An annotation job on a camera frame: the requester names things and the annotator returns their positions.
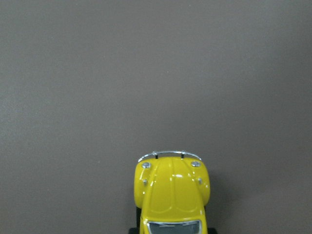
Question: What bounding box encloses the yellow beetle toy car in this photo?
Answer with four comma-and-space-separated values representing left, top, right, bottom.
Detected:
129, 151, 216, 234

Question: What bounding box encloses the brown table mat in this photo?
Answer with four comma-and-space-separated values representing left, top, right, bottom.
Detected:
0, 0, 312, 234

